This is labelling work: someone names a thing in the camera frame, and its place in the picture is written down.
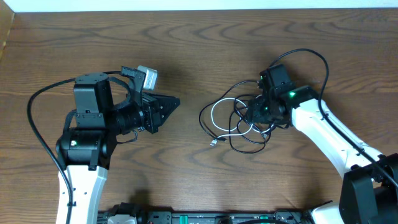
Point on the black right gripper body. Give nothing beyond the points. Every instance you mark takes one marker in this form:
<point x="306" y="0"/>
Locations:
<point x="263" y="112"/>

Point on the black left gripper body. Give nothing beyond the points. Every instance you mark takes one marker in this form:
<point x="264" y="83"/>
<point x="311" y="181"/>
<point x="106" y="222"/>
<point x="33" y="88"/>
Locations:
<point x="147" y="114"/>

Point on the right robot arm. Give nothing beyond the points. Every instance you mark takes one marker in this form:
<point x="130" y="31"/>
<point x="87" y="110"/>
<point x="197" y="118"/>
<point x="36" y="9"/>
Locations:
<point x="369" y="190"/>

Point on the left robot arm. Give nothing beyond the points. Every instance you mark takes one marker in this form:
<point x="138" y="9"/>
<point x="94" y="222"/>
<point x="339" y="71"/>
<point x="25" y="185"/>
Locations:
<point x="105" y="108"/>

